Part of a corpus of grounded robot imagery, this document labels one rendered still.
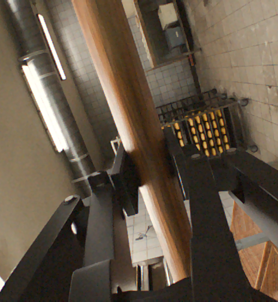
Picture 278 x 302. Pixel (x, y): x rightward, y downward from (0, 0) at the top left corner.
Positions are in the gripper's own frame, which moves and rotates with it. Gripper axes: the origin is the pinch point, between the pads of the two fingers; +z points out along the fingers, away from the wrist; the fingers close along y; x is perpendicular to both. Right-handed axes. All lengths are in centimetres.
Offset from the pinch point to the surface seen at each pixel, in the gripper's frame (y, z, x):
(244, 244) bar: 29, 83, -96
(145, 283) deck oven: -46, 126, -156
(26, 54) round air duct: -130, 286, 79
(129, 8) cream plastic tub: 18, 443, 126
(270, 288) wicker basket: 43, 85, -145
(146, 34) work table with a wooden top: 31, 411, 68
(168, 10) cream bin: 81, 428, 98
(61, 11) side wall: -115, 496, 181
